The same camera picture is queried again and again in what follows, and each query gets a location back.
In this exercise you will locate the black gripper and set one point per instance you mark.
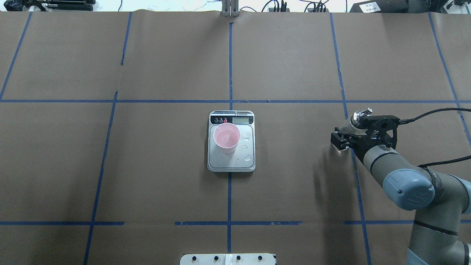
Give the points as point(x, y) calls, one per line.
point(361, 143)

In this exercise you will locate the pink plastic cup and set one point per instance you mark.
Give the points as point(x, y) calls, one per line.
point(226, 136)

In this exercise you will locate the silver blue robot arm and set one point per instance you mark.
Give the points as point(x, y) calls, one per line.
point(438, 199)

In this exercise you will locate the silver digital kitchen scale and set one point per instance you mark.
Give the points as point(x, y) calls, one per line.
point(243, 159)

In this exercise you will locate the black folded tripod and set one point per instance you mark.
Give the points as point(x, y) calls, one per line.
point(68, 5)

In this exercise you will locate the blue folded umbrella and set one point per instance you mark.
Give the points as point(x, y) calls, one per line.
point(13, 5)

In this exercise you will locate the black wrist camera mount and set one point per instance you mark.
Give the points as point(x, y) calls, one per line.
point(387, 126)

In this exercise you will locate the aluminium frame post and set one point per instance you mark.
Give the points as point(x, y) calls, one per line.
point(230, 8)

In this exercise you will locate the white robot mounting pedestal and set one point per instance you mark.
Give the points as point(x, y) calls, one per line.
point(229, 259)

